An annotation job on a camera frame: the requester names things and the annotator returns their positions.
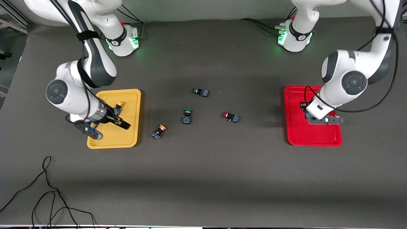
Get yellow plastic tray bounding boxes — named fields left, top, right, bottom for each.
left=87, top=89, right=141, bottom=149

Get red plastic tray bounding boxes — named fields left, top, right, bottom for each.
left=284, top=85, right=343, bottom=147

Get black right arm wrist cable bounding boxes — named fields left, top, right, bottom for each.
left=49, top=0, right=110, bottom=123

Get black arm wrist cable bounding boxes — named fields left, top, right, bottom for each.
left=49, top=0, right=110, bottom=123
left=300, top=0, right=400, bottom=114

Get black left arm wrist cable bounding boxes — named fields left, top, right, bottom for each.
left=300, top=0, right=400, bottom=114

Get black right arm base cables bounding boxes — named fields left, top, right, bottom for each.
left=116, top=6, right=145, bottom=41

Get black arm base cables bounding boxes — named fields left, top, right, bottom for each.
left=240, top=7, right=298, bottom=36
left=116, top=6, right=145, bottom=41

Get black left arm base cables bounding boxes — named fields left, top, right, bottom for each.
left=240, top=7, right=298, bottom=36

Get thin black loose cable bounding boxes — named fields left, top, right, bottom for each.
left=0, top=156, right=96, bottom=229

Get aluminium frame rail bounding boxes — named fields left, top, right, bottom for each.
left=0, top=6, right=34, bottom=35

